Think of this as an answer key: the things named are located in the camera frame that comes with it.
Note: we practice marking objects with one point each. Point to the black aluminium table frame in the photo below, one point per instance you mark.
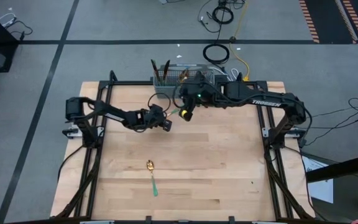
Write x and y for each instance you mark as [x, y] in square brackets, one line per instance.
[129, 83]

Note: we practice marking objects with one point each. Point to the silver metal mounting bracket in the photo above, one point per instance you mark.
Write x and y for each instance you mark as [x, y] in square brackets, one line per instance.
[265, 132]
[71, 133]

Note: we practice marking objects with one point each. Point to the grey plastic cutlery basket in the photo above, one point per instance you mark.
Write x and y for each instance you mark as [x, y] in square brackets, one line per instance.
[163, 92]

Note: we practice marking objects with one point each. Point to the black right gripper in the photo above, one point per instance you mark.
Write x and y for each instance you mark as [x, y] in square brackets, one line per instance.
[188, 96]

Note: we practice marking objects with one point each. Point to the black mat orange stripes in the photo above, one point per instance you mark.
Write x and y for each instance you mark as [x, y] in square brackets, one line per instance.
[328, 18]

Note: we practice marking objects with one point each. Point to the white paper sheet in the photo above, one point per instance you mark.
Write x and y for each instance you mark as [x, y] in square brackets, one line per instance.
[322, 193]

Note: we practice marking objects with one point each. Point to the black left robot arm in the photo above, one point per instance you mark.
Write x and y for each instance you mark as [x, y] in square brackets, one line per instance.
[117, 114]

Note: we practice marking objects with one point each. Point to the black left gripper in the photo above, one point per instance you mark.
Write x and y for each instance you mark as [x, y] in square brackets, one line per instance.
[154, 118]

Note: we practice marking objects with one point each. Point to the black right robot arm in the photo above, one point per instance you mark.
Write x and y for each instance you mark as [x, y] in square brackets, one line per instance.
[259, 99]

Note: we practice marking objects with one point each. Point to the black desk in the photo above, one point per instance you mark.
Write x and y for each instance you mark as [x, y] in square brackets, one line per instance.
[337, 169]

